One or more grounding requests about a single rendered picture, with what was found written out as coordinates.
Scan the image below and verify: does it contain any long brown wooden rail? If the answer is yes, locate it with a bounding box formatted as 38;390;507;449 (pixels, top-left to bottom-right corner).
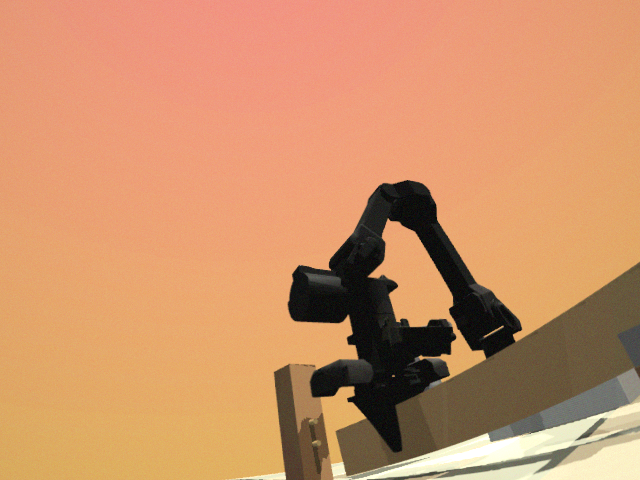
335;262;640;476

